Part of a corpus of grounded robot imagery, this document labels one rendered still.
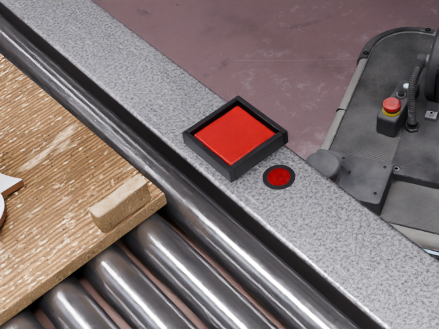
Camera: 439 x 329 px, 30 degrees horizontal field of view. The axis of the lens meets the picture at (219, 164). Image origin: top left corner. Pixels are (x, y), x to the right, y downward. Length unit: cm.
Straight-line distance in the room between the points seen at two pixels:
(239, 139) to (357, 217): 14
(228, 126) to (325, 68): 146
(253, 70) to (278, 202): 153
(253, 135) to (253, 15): 167
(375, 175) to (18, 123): 91
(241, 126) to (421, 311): 26
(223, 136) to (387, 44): 119
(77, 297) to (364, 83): 124
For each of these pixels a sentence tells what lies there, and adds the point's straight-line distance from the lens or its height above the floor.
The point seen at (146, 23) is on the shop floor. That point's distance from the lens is 252.
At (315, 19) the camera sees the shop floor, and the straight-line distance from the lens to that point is 245.
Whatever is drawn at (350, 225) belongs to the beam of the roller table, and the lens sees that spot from 76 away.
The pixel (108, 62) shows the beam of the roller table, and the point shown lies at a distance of 96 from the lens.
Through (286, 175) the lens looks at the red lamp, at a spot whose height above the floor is 92.
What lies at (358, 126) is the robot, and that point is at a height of 24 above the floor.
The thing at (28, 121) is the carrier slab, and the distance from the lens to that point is 88.
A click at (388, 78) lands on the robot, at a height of 24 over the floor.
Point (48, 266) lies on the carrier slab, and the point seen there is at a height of 94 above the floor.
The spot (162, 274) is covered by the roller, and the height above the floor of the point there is 91.
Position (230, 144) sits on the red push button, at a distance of 81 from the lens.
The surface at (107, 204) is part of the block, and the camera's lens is 74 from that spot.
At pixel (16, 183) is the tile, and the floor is 95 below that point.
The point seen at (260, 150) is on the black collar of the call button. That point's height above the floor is 93.
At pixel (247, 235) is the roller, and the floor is 92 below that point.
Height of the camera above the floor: 152
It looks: 48 degrees down
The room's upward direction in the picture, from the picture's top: 10 degrees counter-clockwise
